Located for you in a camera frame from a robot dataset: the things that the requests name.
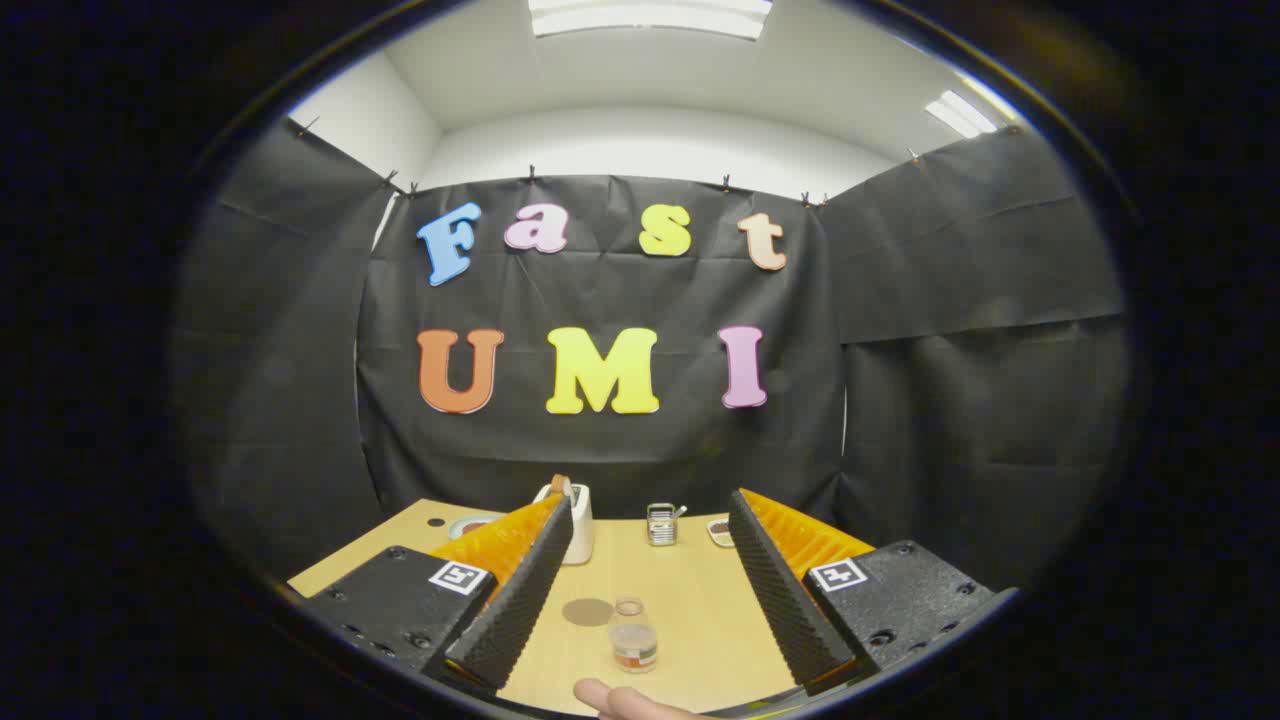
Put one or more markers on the white toaster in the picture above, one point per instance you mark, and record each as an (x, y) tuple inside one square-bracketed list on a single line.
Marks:
[(581, 530)]

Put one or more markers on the round brown coaster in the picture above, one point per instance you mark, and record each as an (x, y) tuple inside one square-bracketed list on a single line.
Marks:
[(586, 612)]

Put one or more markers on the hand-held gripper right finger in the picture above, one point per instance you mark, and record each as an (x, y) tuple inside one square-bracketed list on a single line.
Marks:
[(785, 600)]

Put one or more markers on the large ceiling light panel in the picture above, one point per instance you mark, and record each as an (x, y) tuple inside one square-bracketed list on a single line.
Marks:
[(650, 15)]

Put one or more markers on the wooden table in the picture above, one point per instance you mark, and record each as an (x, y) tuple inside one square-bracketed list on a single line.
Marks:
[(690, 600)]

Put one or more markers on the brown bread slice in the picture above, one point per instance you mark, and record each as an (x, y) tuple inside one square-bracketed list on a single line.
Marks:
[(560, 485)]

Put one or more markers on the small ceiling light panel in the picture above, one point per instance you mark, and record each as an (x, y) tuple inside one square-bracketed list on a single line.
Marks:
[(962, 113)]

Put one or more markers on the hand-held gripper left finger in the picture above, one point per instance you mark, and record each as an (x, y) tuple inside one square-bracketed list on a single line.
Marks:
[(510, 610)]

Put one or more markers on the white divided snack tray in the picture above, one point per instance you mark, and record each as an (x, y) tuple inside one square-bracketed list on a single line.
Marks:
[(720, 532)]

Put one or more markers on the clear juice bottle red label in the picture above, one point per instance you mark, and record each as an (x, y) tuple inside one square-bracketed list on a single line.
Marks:
[(633, 640)]

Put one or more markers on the black backdrop cloth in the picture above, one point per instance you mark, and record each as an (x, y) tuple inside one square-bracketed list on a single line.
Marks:
[(600, 300)]

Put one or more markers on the pale green plate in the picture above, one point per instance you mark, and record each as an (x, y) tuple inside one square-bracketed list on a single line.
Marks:
[(468, 526)]

